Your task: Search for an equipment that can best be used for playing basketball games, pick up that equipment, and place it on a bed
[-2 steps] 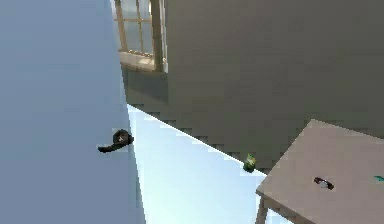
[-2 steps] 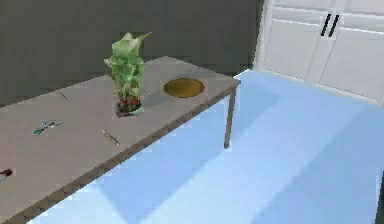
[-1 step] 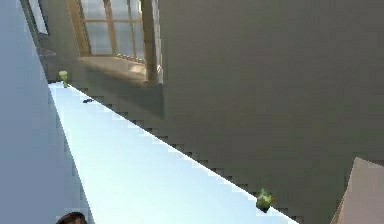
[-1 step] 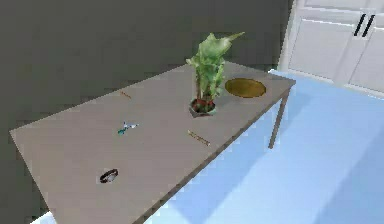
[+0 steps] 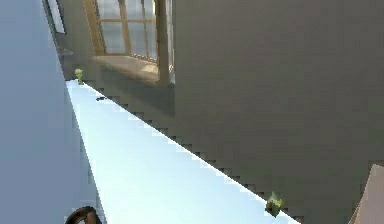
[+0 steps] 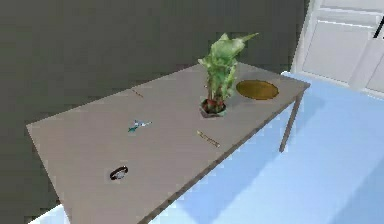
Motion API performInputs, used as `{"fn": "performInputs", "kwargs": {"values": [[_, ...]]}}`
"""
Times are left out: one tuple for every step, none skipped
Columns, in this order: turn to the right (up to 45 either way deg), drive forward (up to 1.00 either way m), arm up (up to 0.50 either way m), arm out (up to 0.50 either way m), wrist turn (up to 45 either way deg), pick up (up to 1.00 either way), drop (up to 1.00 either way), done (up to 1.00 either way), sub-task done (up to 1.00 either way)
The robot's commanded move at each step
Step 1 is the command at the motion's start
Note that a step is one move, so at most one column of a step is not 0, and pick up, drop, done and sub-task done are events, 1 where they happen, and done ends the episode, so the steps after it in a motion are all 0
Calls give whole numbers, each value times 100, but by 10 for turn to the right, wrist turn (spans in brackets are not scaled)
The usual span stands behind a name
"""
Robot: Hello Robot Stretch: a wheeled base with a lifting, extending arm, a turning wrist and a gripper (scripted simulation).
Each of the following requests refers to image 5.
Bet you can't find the small green bottle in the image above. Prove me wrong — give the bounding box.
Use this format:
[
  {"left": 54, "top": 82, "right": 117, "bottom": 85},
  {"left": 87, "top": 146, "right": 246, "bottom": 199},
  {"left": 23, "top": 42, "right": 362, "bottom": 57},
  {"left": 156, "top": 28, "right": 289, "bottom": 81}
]
[{"left": 74, "top": 68, "right": 85, "bottom": 86}]

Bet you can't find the wooden framed window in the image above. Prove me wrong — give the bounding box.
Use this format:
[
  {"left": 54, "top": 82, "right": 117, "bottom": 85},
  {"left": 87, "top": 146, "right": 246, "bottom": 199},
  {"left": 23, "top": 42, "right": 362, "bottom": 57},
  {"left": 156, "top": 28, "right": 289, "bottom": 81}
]
[{"left": 82, "top": 0, "right": 176, "bottom": 86}]

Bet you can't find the beige slanted panel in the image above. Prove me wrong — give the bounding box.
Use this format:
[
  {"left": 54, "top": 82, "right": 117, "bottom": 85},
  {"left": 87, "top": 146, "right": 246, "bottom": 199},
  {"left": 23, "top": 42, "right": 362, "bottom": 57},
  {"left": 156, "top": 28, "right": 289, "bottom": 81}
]
[{"left": 347, "top": 163, "right": 384, "bottom": 224}]

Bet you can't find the dark brown round object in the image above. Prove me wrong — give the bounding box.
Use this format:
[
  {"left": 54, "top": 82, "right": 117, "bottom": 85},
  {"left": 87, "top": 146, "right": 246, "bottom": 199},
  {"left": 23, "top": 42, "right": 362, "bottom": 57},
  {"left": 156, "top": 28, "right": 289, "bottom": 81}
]
[{"left": 64, "top": 205, "right": 103, "bottom": 224}]

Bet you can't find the dark framed wall picture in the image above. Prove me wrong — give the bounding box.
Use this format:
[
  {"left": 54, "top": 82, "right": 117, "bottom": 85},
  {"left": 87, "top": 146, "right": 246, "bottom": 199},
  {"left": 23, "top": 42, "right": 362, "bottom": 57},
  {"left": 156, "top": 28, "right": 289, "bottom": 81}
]
[{"left": 42, "top": 0, "right": 67, "bottom": 35}]

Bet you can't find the green leafy lump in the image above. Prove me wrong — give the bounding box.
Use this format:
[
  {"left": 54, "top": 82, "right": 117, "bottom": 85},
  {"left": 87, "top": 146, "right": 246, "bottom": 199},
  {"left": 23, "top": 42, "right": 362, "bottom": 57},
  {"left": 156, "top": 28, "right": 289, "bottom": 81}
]
[{"left": 264, "top": 191, "right": 285, "bottom": 218}]

